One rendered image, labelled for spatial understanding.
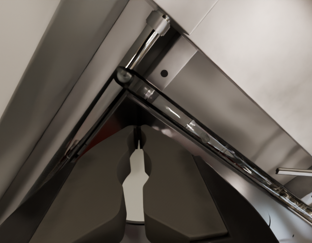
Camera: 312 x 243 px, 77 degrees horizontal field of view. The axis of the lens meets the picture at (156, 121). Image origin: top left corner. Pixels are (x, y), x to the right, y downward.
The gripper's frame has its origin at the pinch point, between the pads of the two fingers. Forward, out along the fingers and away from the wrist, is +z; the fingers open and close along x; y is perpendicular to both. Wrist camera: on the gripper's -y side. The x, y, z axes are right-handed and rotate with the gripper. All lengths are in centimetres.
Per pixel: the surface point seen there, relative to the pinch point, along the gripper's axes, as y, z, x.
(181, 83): 0.0, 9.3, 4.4
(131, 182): 6.1, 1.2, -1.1
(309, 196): 15.7, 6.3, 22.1
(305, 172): 6.6, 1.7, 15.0
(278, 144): 8.9, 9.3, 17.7
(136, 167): 4.5, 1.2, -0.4
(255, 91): -1.0, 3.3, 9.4
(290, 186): 16.1, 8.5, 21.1
